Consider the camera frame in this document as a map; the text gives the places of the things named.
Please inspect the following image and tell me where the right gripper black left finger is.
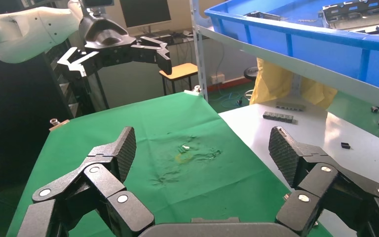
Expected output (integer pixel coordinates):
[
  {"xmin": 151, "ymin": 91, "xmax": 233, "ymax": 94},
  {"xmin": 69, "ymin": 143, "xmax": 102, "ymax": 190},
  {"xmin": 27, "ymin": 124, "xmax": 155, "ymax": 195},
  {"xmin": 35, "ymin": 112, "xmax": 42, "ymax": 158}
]
[{"xmin": 17, "ymin": 126, "xmax": 155, "ymax": 237}]

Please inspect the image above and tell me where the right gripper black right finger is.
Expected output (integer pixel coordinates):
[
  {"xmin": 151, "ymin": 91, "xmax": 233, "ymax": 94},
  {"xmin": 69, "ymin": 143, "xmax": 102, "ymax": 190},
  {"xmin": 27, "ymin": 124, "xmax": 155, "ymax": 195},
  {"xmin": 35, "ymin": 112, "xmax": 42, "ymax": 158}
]
[{"xmin": 268, "ymin": 126, "xmax": 379, "ymax": 237}]

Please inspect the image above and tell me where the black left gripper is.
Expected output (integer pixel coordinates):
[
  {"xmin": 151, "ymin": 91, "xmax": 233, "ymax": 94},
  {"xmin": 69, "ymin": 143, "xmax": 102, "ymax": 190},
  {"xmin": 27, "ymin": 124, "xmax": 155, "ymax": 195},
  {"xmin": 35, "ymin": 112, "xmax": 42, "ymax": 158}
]
[{"xmin": 57, "ymin": 14, "xmax": 173, "ymax": 79}]

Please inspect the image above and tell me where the white board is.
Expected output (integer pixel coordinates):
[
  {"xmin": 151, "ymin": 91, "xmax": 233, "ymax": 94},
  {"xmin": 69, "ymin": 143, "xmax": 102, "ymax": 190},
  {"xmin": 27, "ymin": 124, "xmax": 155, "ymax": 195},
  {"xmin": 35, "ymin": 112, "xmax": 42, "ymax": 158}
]
[{"xmin": 219, "ymin": 99, "xmax": 379, "ymax": 237}]

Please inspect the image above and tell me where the grey metal strip part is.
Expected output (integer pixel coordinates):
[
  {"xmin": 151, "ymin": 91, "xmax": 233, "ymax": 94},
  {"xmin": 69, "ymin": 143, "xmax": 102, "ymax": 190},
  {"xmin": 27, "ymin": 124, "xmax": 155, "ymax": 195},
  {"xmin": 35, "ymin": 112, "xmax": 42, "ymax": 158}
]
[
  {"xmin": 263, "ymin": 111, "xmax": 298, "ymax": 124},
  {"xmin": 275, "ymin": 101, "xmax": 307, "ymax": 112}
]

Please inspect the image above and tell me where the black storage rack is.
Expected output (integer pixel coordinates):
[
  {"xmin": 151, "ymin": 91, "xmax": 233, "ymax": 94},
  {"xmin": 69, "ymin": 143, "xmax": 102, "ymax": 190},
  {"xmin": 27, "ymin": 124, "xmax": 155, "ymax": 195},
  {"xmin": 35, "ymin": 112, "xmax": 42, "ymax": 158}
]
[{"xmin": 42, "ymin": 39, "xmax": 110, "ymax": 119}]

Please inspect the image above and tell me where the black computer monitor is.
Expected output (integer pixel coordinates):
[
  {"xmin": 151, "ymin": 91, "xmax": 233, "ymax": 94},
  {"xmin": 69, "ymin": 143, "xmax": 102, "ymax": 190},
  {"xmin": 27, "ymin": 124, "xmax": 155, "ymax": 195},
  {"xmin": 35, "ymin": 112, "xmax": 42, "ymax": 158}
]
[{"xmin": 119, "ymin": 0, "xmax": 172, "ymax": 29}]

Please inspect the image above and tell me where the wooden top stool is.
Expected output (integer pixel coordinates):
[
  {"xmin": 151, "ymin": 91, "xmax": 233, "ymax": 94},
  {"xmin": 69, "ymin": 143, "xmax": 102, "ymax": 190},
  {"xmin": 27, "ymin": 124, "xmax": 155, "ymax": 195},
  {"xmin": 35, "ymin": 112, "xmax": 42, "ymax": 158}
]
[{"xmin": 159, "ymin": 63, "xmax": 199, "ymax": 96}]

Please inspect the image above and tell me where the yellow plastic bag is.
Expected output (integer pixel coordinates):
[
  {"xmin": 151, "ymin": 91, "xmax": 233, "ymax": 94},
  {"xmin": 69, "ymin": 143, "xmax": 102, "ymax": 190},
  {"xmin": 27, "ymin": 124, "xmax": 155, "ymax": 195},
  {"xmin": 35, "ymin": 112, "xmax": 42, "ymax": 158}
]
[{"xmin": 250, "ymin": 58, "xmax": 338, "ymax": 110}]

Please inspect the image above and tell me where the dark desk with equipment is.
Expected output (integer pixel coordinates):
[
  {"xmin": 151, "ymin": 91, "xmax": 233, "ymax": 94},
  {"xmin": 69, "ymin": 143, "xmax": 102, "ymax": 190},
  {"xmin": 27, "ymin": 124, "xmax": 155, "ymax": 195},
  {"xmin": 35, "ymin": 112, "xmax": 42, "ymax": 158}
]
[{"xmin": 134, "ymin": 29, "xmax": 195, "ymax": 46}]

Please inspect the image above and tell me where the green table cloth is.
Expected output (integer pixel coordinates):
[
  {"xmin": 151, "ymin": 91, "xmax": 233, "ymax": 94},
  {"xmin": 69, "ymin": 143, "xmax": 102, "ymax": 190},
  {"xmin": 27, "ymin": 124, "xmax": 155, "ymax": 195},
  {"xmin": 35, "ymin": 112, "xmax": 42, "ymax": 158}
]
[{"xmin": 6, "ymin": 91, "xmax": 332, "ymax": 237}]

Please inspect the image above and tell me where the white metal shelf rack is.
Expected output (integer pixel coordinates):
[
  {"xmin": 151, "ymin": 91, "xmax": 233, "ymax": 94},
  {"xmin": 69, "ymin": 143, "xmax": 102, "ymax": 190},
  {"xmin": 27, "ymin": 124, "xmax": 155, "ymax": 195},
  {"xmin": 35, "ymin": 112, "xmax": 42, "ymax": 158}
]
[{"xmin": 189, "ymin": 0, "xmax": 379, "ymax": 114}]

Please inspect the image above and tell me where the blue plastic bin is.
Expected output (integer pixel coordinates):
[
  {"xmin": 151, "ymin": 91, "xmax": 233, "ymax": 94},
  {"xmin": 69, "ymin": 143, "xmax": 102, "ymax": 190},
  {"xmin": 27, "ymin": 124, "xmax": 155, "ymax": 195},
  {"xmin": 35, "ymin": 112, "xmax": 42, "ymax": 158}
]
[{"xmin": 204, "ymin": 0, "xmax": 379, "ymax": 95}]

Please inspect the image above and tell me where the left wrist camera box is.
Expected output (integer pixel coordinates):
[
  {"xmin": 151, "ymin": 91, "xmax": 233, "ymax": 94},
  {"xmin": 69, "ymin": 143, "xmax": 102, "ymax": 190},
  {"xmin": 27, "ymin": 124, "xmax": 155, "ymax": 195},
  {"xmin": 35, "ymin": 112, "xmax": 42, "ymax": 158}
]
[{"xmin": 82, "ymin": 0, "xmax": 115, "ymax": 15}]

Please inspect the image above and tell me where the blue floor cable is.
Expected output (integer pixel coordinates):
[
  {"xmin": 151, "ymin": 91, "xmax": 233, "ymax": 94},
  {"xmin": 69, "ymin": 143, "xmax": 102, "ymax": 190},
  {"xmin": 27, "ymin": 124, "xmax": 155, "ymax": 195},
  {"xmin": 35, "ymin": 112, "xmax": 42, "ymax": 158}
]
[{"xmin": 220, "ymin": 91, "xmax": 242, "ymax": 109}]

